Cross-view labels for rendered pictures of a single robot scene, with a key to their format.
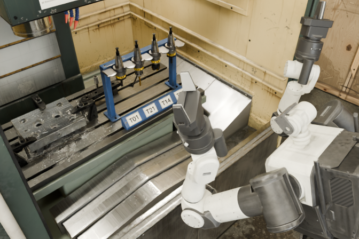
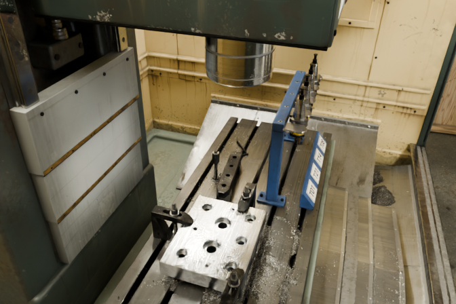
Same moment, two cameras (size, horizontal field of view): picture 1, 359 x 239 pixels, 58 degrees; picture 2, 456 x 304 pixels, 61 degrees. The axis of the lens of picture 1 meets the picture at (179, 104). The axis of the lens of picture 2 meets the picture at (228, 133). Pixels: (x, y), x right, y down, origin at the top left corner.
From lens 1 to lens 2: 1.21 m
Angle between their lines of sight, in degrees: 26
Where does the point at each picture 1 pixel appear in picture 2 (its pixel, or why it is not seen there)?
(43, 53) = (125, 138)
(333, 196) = not seen: outside the picture
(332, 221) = not seen: outside the picture
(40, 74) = (121, 176)
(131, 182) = (359, 279)
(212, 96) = not seen: hidden behind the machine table
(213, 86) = (321, 129)
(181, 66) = (260, 119)
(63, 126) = (254, 235)
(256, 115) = (383, 148)
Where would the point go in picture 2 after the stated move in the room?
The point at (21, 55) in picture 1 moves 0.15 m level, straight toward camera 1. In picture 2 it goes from (104, 148) to (142, 163)
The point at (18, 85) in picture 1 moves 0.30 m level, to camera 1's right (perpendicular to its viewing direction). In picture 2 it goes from (99, 205) to (184, 177)
